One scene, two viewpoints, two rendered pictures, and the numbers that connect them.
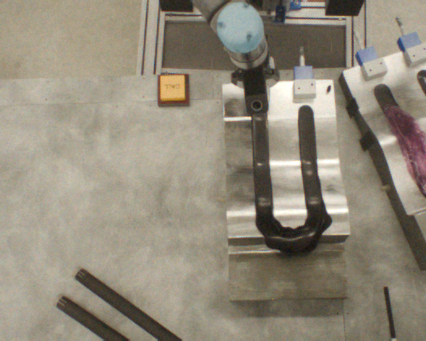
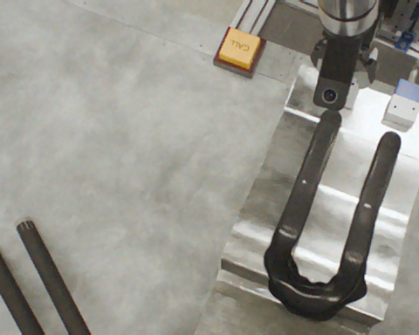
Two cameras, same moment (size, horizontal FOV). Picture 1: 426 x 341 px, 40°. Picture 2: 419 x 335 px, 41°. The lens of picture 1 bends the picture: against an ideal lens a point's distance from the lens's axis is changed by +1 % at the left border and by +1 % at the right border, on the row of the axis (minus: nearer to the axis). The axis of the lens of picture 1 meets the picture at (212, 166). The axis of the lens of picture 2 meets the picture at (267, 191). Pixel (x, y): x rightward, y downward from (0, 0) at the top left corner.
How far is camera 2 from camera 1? 41 cm
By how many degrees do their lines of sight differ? 2
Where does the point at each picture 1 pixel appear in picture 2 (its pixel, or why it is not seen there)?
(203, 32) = (313, 26)
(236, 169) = (272, 176)
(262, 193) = (291, 220)
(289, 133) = (359, 159)
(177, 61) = not seen: hidden behind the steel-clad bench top
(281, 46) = (393, 77)
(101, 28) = not seen: outside the picture
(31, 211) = (4, 126)
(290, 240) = (302, 295)
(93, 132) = (121, 64)
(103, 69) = not seen: hidden behind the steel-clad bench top
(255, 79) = (341, 57)
